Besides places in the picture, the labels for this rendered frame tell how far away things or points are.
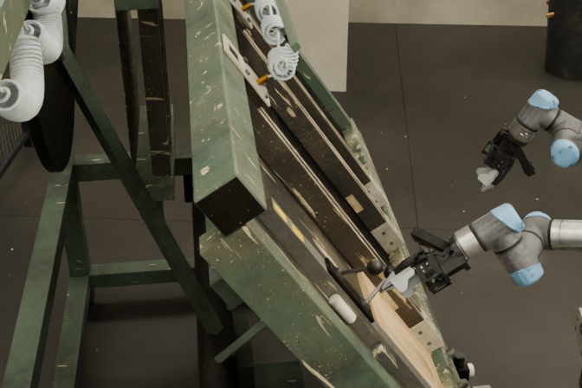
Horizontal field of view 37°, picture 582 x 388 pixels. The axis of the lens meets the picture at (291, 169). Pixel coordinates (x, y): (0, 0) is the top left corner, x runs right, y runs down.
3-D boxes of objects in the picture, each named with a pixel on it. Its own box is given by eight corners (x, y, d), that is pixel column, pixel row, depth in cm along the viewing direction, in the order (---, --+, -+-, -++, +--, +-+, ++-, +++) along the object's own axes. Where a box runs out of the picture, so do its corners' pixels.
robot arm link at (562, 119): (573, 159, 253) (541, 139, 253) (574, 141, 263) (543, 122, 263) (591, 139, 249) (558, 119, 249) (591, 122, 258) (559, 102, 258)
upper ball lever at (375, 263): (336, 285, 207) (384, 277, 199) (327, 275, 206) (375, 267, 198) (340, 273, 210) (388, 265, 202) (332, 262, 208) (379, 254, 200)
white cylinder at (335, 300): (328, 306, 204) (346, 326, 208) (339, 299, 203) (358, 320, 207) (326, 297, 206) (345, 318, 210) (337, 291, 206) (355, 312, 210)
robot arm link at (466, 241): (464, 219, 208) (475, 234, 214) (447, 229, 208) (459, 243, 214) (478, 243, 203) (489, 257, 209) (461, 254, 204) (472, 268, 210)
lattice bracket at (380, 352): (387, 374, 216) (397, 368, 216) (373, 357, 213) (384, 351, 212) (384, 363, 220) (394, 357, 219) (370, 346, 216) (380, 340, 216)
